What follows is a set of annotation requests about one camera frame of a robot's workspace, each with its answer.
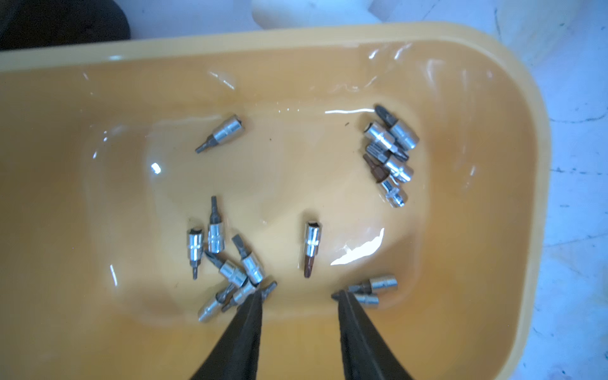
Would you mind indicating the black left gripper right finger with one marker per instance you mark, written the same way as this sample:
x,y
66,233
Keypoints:
x,y
365,354

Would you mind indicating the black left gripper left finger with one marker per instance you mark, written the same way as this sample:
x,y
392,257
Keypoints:
x,y
236,354

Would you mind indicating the single metal bit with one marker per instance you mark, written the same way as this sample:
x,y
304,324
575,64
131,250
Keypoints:
x,y
365,300

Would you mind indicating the twelfth metal bit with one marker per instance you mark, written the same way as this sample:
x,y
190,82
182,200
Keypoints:
x,y
312,242

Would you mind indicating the fifteenth metal bit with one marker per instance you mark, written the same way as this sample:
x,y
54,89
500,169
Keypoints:
x,y
391,190

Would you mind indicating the fourteenth metal bit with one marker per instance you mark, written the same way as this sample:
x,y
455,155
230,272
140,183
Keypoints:
x,y
398,168

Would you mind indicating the thirteenth metal bit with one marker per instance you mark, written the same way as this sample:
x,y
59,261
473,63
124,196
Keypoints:
x,y
379,135

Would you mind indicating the eleventh metal bit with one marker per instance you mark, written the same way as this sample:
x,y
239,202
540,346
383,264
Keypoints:
x,y
224,133

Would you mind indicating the yellow plastic storage box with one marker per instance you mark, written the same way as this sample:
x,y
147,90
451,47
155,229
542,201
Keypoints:
x,y
101,183

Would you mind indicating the white pipe tee fitting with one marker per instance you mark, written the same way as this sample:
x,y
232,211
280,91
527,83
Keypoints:
x,y
290,14

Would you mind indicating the black plastic tool case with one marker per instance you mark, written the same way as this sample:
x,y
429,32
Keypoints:
x,y
39,24

